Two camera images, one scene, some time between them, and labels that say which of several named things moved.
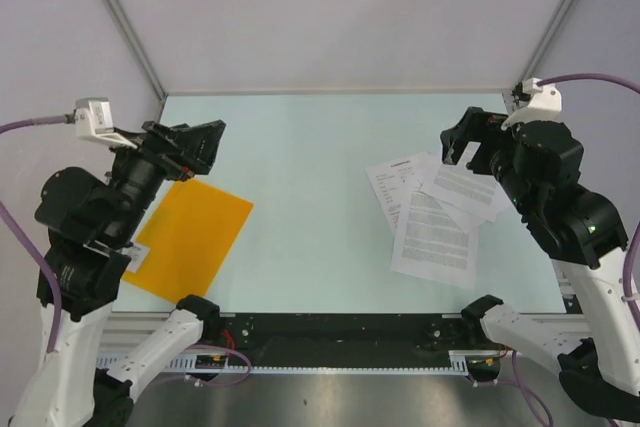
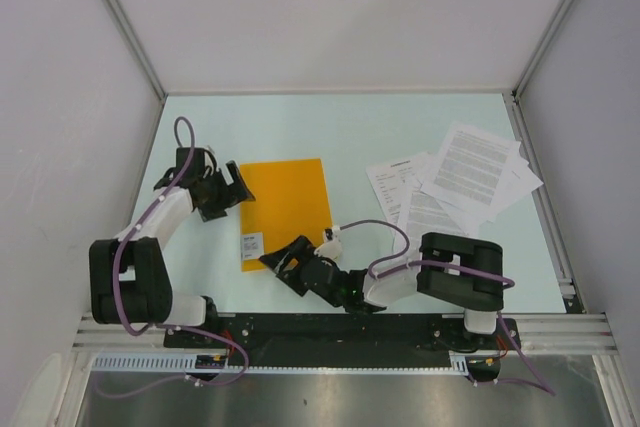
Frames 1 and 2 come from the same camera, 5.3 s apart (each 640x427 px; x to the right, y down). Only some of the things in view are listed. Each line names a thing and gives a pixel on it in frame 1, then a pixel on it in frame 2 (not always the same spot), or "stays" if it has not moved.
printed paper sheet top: x=473 y=191 stays
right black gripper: x=476 y=125 to x=302 y=250
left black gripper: x=183 y=149 to x=231 y=195
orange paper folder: x=189 y=238 to x=290 y=203
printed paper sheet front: x=431 y=244 stays
